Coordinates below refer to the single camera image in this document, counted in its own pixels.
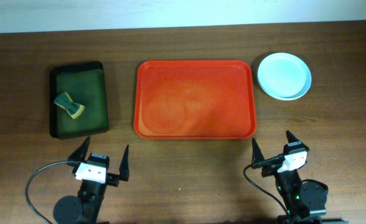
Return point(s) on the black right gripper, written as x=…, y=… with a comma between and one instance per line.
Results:
x=256, y=155

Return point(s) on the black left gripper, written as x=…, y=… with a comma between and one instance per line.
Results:
x=112, y=179

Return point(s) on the light blue plate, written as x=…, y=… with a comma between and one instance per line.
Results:
x=284, y=76

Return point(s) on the yellow green sponge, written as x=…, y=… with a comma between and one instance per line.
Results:
x=65, y=102

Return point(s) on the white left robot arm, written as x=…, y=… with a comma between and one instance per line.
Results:
x=71, y=209

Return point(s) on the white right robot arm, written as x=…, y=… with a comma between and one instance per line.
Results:
x=303, y=200

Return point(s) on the dark green tray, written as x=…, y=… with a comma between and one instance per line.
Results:
x=85, y=84

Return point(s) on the red plastic tray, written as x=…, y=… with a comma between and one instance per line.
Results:
x=194, y=99

